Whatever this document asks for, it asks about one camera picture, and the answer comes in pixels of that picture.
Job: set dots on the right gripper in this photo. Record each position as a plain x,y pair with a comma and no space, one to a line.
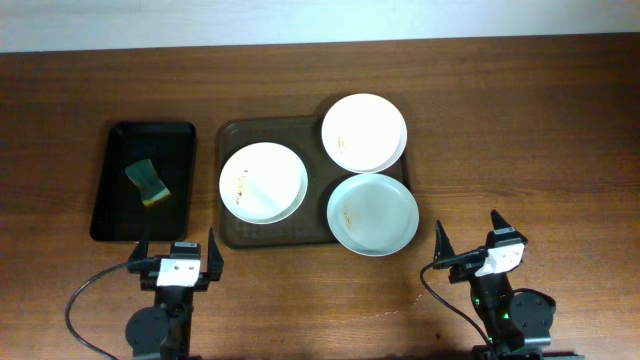
463,270

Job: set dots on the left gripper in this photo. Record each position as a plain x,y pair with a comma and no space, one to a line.
210,271

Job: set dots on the green yellow sponge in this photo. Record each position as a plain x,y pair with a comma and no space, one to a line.
145,178

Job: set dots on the pale blue plate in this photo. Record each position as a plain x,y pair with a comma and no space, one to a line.
373,215

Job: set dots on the white plate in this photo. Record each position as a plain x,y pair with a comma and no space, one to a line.
263,183
364,133

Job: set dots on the white plate top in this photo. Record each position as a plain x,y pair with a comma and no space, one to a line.
364,133

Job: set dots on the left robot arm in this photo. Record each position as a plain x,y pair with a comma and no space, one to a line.
163,330

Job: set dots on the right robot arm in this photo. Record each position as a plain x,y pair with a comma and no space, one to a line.
516,323

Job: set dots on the small black tray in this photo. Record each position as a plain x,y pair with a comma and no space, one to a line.
119,214

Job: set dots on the large brown serving tray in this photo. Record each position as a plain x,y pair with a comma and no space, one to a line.
308,224

